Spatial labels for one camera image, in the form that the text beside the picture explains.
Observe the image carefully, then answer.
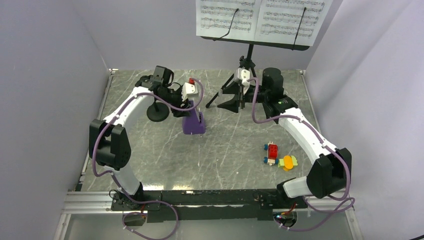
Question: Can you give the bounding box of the green orange toy block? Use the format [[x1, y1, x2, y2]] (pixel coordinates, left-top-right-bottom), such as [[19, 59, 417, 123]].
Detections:
[[278, 155, 298, 172]]

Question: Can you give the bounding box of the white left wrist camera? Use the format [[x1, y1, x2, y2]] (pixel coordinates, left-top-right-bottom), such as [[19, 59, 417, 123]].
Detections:
[[181, 77, 199, 102]]

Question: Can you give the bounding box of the sheet music page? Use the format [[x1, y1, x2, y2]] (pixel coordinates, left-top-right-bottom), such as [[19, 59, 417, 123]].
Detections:
[[195, 0, 261, 41], [254, 0, 333, 47]]

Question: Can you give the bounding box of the purple metronome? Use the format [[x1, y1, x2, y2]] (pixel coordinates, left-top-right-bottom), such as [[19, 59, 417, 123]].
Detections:
[[182, 107, 206, 135]]

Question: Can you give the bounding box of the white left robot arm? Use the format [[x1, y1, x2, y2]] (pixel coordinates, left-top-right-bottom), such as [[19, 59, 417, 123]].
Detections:
[[89, 65, 199, 210]]

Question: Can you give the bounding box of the right sheet music page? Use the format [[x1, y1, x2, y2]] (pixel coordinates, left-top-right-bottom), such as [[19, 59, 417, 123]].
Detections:
[[254, 0, 333, 47]]

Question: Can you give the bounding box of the aluminium frame rail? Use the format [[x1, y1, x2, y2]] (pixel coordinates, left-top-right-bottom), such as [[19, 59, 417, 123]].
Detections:
[[54, 191, 363, 240]]

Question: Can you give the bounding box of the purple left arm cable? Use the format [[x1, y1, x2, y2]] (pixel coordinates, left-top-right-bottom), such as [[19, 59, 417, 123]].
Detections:
[[91, 78, 204, 240]]

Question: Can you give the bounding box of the left sheet music page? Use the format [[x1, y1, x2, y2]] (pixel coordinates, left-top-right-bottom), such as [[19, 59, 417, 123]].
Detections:
[[195, 0, 261, 41]]

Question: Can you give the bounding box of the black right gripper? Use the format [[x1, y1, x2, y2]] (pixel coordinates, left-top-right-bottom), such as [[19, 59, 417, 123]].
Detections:
[[217, 81, 270, 114]]

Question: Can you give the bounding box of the black tripod music stand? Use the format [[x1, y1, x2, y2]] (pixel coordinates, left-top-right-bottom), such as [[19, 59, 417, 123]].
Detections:
[[203, 36, 310, 109]]

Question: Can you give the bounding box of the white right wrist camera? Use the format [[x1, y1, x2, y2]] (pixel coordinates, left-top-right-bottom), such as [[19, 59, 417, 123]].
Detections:
[[233, 67, 251, 87]]

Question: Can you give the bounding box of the red toy block car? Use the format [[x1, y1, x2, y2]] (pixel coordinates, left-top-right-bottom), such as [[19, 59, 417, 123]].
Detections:
[[263, 141, 279, 166]]

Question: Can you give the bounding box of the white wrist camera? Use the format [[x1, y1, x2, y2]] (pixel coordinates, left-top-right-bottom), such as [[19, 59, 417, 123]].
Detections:
[[233, 67, 251, 87], [181, 77, 199, 102]]

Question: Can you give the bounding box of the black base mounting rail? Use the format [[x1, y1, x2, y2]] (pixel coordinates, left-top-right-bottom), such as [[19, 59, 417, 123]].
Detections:
[[110, 188, 307, 223]]

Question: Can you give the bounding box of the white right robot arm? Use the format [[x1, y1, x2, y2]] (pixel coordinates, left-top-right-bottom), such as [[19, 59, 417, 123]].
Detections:
[[218, 67, 352, 208]]

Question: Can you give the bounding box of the black desktop microphone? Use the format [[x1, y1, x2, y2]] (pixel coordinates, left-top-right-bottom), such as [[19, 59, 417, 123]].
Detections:
[[146, 101, 170, 123]]

